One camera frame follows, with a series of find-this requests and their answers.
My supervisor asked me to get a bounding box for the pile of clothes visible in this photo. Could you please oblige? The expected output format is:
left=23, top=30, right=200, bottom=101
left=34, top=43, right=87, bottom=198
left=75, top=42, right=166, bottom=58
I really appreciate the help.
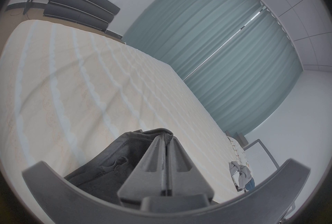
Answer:
left=228, top=161, right=256, bottom=191

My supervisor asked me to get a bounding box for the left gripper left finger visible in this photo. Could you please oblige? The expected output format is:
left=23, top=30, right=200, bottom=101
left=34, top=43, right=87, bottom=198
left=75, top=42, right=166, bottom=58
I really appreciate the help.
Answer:
left=117, top=135, right=166, bottom=205

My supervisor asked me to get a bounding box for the white printed pillow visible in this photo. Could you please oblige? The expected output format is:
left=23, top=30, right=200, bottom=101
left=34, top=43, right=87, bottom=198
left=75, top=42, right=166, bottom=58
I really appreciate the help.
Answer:
left=227, top=135, right=250, bottom=167

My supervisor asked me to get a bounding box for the black garment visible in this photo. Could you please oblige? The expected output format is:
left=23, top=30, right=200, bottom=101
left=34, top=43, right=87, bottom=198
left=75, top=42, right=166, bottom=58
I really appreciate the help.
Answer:
left=64, top=128, right=174, bottom=205

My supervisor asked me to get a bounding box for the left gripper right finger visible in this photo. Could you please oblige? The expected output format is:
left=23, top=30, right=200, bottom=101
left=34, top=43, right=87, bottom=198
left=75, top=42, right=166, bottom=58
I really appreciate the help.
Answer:
left=166, top=136, right=215, bottom=203

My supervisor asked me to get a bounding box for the blue-green curtain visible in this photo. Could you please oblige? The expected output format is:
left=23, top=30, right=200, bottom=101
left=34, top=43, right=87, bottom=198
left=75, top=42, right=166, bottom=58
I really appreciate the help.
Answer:
left=184, top=10, right=303, bottom=138
left=123, top=0, right=263, bottom=80

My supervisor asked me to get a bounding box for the bed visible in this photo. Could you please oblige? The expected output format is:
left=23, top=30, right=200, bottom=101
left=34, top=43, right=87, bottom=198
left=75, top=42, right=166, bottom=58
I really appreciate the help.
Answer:
left=0, top=19, right=280, bottom=204

